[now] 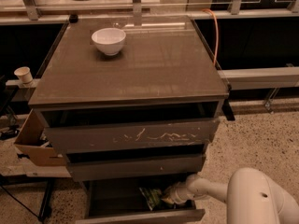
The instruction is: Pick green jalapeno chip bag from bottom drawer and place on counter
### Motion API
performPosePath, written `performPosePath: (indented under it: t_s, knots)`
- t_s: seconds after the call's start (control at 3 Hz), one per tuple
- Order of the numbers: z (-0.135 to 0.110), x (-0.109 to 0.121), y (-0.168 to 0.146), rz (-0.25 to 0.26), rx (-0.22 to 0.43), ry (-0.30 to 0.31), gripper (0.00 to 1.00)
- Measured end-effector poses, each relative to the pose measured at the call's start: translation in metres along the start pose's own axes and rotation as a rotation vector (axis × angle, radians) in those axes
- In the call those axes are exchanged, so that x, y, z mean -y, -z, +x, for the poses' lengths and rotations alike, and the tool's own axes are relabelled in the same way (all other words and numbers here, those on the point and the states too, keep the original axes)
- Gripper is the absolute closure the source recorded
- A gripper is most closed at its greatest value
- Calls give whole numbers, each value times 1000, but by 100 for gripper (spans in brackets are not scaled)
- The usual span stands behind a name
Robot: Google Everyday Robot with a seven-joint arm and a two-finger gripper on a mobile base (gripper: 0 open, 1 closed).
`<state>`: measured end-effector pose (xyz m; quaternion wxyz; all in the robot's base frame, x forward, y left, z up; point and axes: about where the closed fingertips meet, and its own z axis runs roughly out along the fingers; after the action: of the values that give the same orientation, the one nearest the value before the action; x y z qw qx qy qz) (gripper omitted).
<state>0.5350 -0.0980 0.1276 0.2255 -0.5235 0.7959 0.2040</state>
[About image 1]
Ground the white paper cup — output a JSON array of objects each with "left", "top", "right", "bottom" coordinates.
[{"left": 14, "top": 66, "right": 33, "bottom": 84}]

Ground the cardboard box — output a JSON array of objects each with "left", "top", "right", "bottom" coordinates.
[{"left": 14, "top": 111, "right": 65, "bottom": 166}]

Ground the grey drawer cabinet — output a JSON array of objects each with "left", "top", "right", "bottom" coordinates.
[{"left": 28, "top": 15, "right": 230, "bottom": 224}]

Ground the green jalapeno chip bag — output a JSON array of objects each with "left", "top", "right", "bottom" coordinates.
[{"left": 139, "top": 188, "right": 173, "bottom": 211}]

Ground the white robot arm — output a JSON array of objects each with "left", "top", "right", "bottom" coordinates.
[{"left": 162, "top": 168, "right": 299, "bottom": 224}]

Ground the orange cable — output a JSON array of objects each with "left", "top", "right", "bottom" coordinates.
[{"left": 202, "top": 8, "right": 220, "bottom": 67}]

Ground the black stand leg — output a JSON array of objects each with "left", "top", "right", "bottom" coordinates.
[{"left": 37, "top": 178, "right": 54, "bottom": 223}]

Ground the white ceramic bowl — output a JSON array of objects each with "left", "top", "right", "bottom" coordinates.
[{"left": 92, "top": 28, "right": 126, "bottom": 56}]

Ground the grey drawer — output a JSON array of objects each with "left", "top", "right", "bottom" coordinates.
[
  {"left": 67, "top": 145, "right": 206, "bottom": 182},
  {"left": 76, "top": 174, "right": 205, "bottom": 224},
  {"left": 42, "top": 101, "right": 219, "bottom": 153}
]

